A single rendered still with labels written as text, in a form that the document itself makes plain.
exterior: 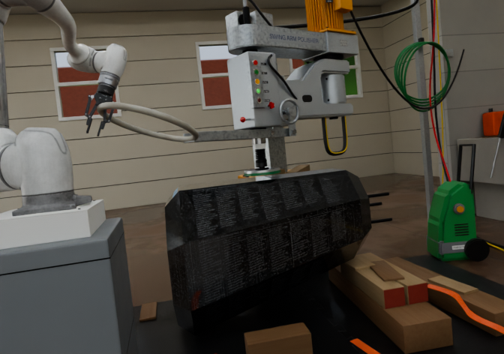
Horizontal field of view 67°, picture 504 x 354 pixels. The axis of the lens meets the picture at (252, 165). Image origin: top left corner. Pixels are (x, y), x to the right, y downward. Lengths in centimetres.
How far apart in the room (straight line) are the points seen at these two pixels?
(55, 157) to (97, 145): 703
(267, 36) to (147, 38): 648
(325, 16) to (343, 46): 23
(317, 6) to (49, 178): 200
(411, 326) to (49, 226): 155
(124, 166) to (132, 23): 294
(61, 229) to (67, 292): 18
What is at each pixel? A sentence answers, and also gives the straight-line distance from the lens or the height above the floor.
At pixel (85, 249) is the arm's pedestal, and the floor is 78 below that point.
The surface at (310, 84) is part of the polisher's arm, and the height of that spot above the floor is 137.
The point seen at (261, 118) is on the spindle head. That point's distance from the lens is 215.
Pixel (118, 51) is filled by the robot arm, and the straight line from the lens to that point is 198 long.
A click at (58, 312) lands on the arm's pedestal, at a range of 131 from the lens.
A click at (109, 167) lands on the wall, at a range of 837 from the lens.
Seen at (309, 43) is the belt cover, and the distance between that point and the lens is 250.
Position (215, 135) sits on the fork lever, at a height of 110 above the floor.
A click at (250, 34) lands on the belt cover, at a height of 163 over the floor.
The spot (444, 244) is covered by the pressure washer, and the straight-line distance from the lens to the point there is 328.
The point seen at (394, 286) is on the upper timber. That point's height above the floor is 25.
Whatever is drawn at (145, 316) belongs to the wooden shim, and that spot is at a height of 3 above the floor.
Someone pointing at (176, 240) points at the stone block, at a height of 60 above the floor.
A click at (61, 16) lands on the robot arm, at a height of 158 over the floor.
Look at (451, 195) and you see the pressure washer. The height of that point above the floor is 50.
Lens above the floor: 103
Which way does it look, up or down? 3 degrees down
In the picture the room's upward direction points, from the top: 6 degrees counter-clockwise
